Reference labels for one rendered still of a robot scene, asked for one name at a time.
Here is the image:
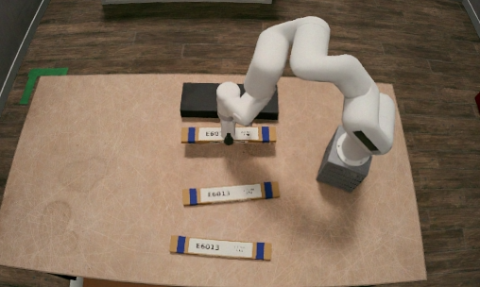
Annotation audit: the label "tan flat pack with white e6013 label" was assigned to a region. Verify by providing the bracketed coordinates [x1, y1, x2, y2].
[169, 235, 272, 261]

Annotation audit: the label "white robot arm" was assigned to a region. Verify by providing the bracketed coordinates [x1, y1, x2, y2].
[216, 16, 395, 166]

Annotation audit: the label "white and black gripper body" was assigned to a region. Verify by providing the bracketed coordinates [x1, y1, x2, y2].
[218, 116, 235, 138]

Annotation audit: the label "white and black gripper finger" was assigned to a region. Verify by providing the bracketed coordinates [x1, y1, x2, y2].
[224, 133, 233, 145]

